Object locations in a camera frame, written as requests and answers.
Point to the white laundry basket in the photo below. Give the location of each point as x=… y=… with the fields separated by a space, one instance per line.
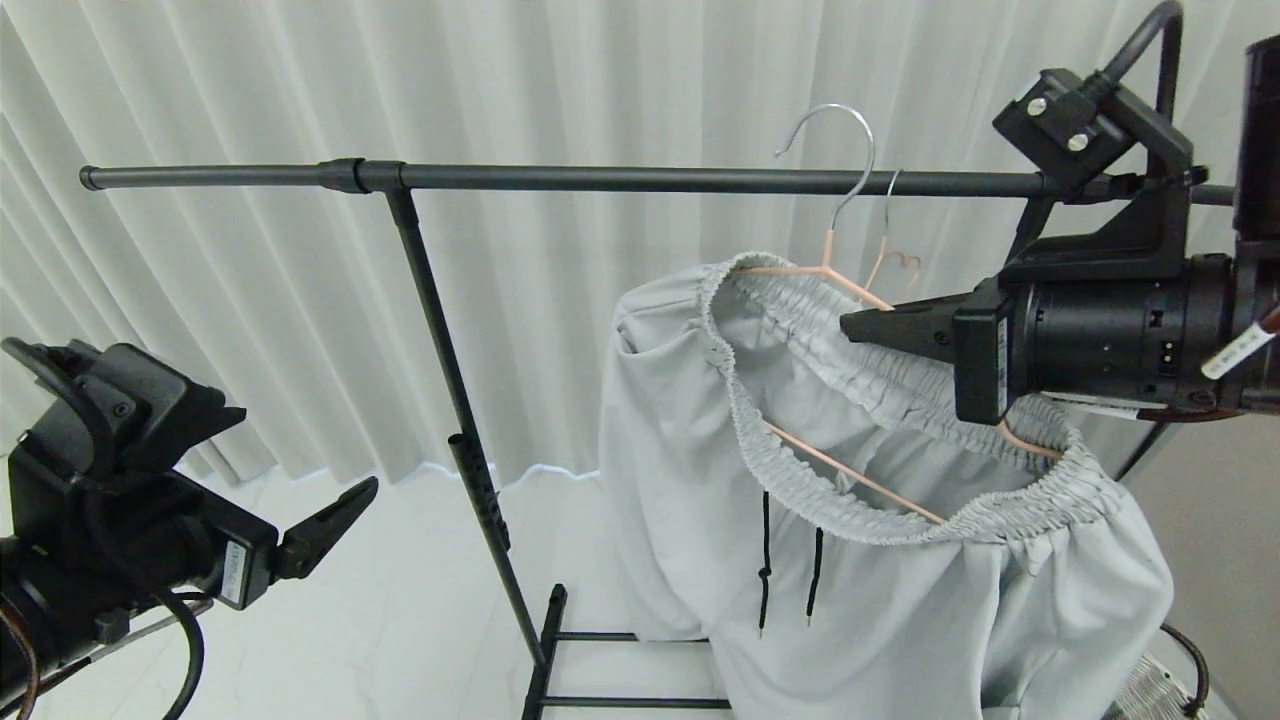
x=1150 y=695

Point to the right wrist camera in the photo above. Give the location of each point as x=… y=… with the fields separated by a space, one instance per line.
x=1080 y=130

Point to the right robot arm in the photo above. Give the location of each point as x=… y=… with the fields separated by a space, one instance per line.
x=1260 y=150

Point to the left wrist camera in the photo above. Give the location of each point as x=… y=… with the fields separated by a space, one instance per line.
x=150 y=400

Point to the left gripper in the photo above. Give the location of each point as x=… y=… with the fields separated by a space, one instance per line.
x=180 y=550

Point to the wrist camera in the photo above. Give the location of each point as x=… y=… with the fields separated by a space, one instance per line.
x=1080 y=130
x=150 y=400

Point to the pale grey shorts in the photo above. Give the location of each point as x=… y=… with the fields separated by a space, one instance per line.
x=900 y=620

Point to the pink clothes hanger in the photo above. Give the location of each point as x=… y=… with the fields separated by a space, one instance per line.
x=829 y=255
x=892 y=200

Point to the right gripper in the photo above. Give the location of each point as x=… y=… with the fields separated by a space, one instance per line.
x=1100 y=340

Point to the black clothes rack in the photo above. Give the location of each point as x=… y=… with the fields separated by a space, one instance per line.
x=600 y=180

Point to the white curtain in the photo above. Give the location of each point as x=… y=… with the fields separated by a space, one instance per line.
x=600 y=80

